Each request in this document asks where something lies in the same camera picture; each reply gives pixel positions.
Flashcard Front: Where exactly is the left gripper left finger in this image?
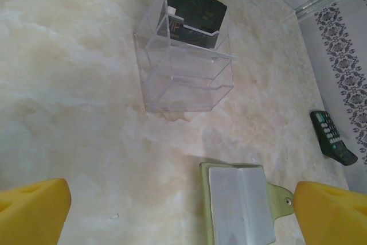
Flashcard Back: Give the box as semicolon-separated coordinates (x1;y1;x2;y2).
0;178;72;245

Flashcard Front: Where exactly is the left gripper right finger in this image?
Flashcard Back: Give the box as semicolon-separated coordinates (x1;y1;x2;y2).
292;181;367;245

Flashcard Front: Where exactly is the green card holder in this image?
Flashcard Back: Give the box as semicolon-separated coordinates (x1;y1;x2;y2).
199;162;295;245

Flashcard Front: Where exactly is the black VIP card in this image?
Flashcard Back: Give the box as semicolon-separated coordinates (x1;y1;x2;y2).
157;0;228;50

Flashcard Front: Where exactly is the black calculator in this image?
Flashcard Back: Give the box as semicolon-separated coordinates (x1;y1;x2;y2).
310;110;358;167

